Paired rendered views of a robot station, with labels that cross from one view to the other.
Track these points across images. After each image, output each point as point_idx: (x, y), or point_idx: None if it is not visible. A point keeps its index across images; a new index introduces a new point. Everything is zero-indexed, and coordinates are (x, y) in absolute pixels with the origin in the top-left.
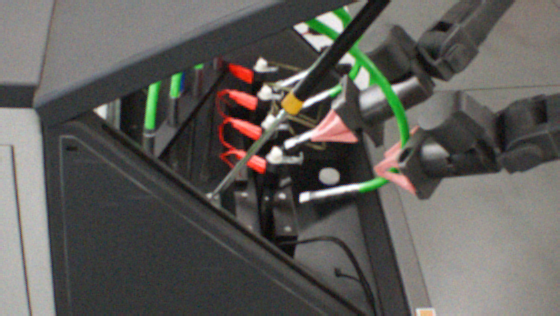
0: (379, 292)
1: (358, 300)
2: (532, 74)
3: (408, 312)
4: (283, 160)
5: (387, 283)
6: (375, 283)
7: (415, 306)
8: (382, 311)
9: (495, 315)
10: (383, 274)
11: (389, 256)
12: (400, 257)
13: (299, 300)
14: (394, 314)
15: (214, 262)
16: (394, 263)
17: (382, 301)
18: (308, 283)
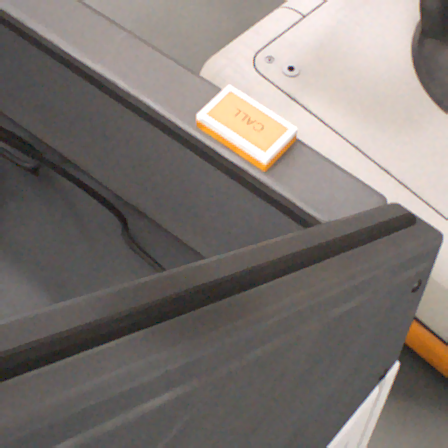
0: (28, 129)
1: (4, 180)
2: None
3: (180, 135)
4: None
5: (43, 100)
6: (3, 117)
7: (181, 109)
8: (71, 164)
9: (106, 5)
10: (14, 87)
11: (7, 41)
12: (44, 25)
13: (97, 440)
14: (119, 156)
15: None
16: (42, 48)
17: (53, 143)
18: (85, 365)
